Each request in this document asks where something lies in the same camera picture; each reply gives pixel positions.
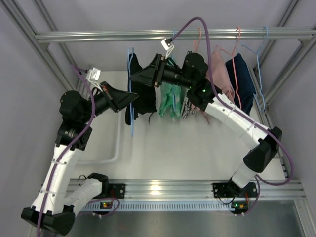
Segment pink trousers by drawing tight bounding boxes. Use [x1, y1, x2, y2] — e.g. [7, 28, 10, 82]
[211, 46, 235, 104]

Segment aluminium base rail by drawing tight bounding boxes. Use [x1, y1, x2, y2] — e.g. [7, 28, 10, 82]
[41, 179, 306, 201]

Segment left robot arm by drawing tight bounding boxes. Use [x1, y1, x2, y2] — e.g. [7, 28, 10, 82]
[21, 81, 138, 236]

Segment green patterned trousers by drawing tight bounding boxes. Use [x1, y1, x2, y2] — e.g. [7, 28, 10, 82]
[158, 82, 183, 122]

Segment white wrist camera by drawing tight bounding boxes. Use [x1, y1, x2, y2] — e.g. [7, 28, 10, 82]
[86, 67, 102, 90]
[160, 38, 174, 59]

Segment white perforated plastic basket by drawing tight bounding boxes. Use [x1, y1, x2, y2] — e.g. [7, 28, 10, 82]
[77, 111, 124, 165]

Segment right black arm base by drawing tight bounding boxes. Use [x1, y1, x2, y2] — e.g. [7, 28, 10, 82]
[212, 181, 258, 199]

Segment white black printed trousers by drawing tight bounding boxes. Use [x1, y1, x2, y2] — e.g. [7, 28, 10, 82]
[181, 51, 198, 120]

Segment empty light blue hanger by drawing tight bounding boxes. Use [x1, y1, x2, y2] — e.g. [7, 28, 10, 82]
[240, 26, 269, 112]

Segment left aluminium frame strut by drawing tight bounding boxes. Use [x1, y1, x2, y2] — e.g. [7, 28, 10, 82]
[0, 0, 82, 90]

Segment slotted grey cable duct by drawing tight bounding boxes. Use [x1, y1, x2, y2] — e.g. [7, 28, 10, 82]
[81, 200, 235, 212]

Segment aluminium hanging rail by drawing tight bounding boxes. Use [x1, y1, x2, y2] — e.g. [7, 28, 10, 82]
[35, 27, 316, 43]

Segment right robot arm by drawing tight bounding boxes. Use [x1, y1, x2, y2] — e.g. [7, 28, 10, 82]
[130, 53, 282, 197]

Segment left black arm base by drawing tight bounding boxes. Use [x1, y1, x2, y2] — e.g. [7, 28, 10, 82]
[103, 183, 126, 199]

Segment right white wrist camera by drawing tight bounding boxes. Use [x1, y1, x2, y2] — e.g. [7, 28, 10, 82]
[160, 38, 174, 59]

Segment right aluminium frame strut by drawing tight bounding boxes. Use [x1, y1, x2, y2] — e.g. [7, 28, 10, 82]
[254, 0, 316, 110]

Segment aluminium frame strut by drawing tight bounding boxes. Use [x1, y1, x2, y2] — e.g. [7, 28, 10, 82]
[0, 0, 82, 90]
[254, 0, 316, 110]

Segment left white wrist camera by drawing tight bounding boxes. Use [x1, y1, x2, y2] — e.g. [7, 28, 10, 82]
[86, 67, 102, 90]

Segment light blue hanger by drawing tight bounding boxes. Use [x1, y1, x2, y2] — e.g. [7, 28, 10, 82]
[127, 47, 136, 137]
[240, 26, 269, 112]
[172, 28, 176, 113]

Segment pink hanger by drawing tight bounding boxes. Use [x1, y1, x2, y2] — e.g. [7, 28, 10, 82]
[193, 27, 202, 53]
[216, 26, 242, 109]

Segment navy blue trousers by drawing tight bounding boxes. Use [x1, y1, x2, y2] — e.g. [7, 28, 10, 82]
[225, 53, 256, 115]

